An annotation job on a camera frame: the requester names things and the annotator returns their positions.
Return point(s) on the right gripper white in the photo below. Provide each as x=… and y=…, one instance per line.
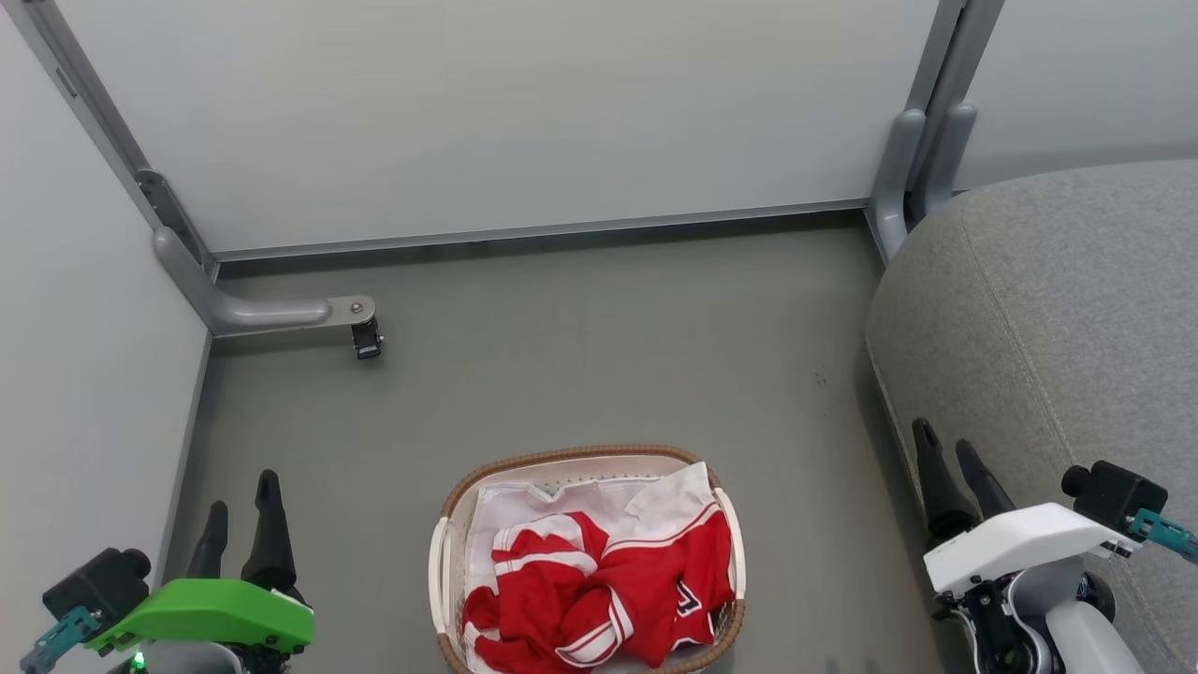
x=1020, y=543

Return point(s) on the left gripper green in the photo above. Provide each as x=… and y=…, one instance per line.
x=215, y=613

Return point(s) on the red white sports jersey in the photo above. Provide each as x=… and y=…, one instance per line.
x=655, y=580

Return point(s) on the grey fabric sofa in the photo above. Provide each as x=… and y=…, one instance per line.
x=1048, y=328

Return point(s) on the white laundry basket brown rim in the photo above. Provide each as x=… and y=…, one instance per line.
x=447, y=562

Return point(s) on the grey partition foot bar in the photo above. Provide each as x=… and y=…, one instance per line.
x=253, y=314

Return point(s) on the black caster wheel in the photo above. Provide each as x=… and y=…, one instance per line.
x=367, y=339

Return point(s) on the white garment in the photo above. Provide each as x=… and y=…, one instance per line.
x=524, y=505

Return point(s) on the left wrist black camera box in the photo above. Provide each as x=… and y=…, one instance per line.
x=94, y=585

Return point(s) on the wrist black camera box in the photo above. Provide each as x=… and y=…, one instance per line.
x=1118, y=494
x=94, y=585

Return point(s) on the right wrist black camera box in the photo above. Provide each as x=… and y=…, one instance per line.
x=1118, y=494

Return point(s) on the grey partition post double foot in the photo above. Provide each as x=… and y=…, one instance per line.
x=903, y=178

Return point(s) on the grey partition bottom rail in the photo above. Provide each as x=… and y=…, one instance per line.
x=524, y=232

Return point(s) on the grey partition post with hinge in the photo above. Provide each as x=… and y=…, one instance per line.
x=94, y=103

